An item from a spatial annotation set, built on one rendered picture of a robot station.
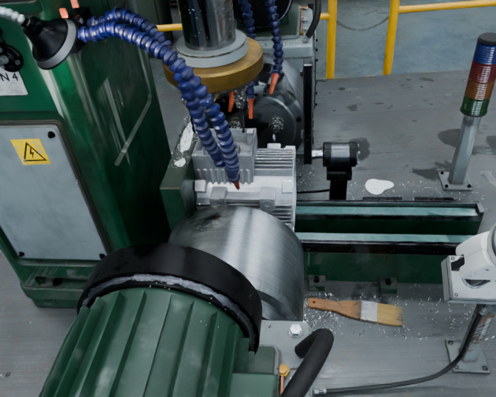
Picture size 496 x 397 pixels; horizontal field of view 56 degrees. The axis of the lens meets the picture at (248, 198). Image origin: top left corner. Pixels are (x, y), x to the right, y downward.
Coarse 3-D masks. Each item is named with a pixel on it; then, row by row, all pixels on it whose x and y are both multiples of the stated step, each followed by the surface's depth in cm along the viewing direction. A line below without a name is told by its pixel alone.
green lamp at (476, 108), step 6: (462, 102) 118; (468, 102) 115; (474, 102) 114; (480, 102) 113; (486, 102) 114; (462, 108) 117; (468, 108) 115; (474, 108) 114; (480, 108) 114; (486, 108) 115; (474, 114) 116; (480, 114) 116
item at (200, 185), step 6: (294, 150) 102; (198, 180) 95; (204, 180) 95; (288, 180) 93; (198, 186) 95; (204, 186) 95; (282, 186) 93; (288, 186) 93; (198, 192) 97; (204, 192) 96; (282, 192) 93; (288, 192) 92
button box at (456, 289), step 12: (444, 264) 79; (444, 276) 79; (456, 276) 75; (444, 288) 78; (456, 288) 74; (468, 288) 74; (480, 288) 74; (492, 288) 74; (444, 300) 78; (456, 300) 76; (468, 300) 75; (480, 300) 74; (492, 300) 74
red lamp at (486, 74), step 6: (474, 66) 109; (480, 66) 108; (486, 66) 107; (492, 66) 107; (474, 72) 110; (480, 72) 109; (486, 72) 108; (492, 72) 108; (474, 78) 111; (480, 78) 110; (486, 78) 109; (492, 78) 109
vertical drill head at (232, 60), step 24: (192, 0) 73; (216, 0) 74; (192, 24) 76; (216, 24) 76; (192, 48) 79; (216, 48) 78; (240, 48) 79; (168, 72) 80; (216, 72) 77; (240, 72) 78; (240, 96) 83
